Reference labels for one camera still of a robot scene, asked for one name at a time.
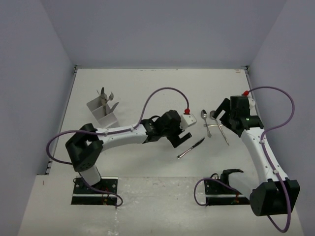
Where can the large steel spoon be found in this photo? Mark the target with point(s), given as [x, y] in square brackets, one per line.
[211, 113]

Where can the small ornate steel spoon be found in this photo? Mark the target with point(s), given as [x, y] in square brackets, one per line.
[204, 116]

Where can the crosswise steel spoon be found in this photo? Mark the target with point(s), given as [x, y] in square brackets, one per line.
[212, 125]

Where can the right corner metal bracket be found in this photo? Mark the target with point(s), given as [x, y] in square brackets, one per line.
[245, 68]

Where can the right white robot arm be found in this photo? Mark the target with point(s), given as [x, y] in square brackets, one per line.
[274, 193]

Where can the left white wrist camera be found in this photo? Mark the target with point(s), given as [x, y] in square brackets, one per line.
[187, 120]

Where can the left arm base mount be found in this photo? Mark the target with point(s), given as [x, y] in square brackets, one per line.
[104, 193]

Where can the steel knife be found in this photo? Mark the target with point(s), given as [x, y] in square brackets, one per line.
[103, 98]
[114, 106]
[191, 148]

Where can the clear plastic utensil container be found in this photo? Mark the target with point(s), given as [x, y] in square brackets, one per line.
[105, 121]

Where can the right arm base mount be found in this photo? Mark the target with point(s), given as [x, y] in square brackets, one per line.
[219, 192]

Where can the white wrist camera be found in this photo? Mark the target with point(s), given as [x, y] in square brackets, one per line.
[187, 120]
[251, 102]

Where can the corner metal bracket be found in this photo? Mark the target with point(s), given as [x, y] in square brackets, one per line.
[245, 68]
[76, 67]

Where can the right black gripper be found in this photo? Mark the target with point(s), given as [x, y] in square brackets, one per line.
[225, 106]

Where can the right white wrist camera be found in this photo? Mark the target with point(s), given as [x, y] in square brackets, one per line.
[251, 102]

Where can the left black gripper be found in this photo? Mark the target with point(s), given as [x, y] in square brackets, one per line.
[175, 141]

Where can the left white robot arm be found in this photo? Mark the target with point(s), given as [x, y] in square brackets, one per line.
[85, 146]

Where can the left corner metal bracket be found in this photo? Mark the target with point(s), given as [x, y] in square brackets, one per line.
[76, 67]

